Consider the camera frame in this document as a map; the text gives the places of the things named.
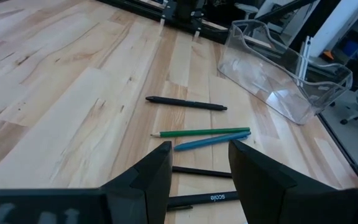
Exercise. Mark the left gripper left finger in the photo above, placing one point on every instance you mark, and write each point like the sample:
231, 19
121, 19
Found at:
151, 186

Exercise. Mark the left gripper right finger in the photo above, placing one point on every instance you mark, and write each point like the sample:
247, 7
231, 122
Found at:
259, 186

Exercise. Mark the black pen with scale print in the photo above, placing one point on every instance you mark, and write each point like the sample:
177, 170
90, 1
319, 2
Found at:
197, 199

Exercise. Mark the black pencil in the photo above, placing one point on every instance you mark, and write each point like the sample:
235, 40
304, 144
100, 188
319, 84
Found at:
200, 171

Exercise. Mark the blue pen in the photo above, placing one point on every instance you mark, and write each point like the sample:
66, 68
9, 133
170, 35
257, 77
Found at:
210, 141

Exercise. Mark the green pencil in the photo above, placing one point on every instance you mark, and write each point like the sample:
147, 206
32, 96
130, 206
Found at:
197, 132

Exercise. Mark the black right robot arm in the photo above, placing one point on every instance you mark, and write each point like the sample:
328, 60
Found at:
188, 7

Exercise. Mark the clear plastic bin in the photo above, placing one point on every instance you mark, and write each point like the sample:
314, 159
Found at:
278, 81

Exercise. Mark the white aluminium profile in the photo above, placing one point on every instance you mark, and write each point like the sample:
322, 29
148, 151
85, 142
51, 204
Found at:
304, 56

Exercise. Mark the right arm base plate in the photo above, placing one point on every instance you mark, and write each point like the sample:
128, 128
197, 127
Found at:
168, 14

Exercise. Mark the white slanted post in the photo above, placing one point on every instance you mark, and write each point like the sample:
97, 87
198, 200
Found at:
337, 28

